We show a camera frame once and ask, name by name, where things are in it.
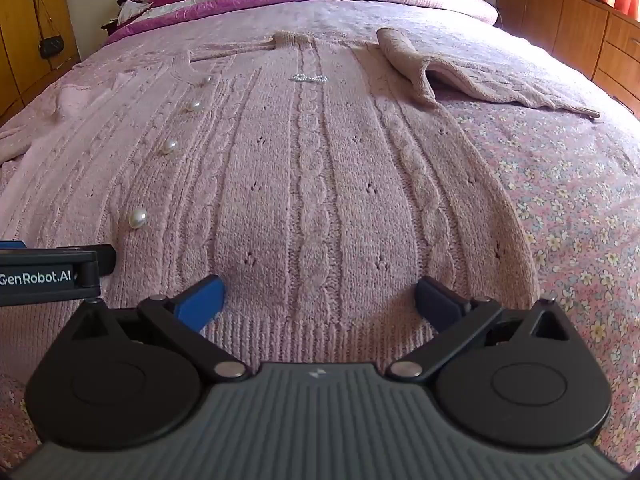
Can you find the pink floral bedsheet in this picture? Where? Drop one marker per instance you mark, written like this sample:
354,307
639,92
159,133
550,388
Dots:
575,185

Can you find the pink knit cardigan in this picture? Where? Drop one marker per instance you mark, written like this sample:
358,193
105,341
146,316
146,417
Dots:
310,185

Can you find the black handbag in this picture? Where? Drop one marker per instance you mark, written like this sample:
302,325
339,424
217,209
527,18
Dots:
52,46

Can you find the dark wooden nightstand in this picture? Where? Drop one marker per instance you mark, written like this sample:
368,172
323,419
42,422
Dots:
110,27

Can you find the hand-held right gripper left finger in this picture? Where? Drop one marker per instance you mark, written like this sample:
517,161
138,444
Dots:
200,306

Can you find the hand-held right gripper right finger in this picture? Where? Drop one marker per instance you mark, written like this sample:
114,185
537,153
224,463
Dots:
436,305

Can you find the wooden wardrobe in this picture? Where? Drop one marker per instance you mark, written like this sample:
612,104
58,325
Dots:
20,20

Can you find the magenta and white quilt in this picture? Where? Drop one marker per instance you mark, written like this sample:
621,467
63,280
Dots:
200,5

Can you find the wooden cabinet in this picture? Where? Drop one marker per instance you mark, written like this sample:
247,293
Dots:
575,25

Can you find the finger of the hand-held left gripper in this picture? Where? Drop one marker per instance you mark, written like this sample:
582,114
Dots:
102,259

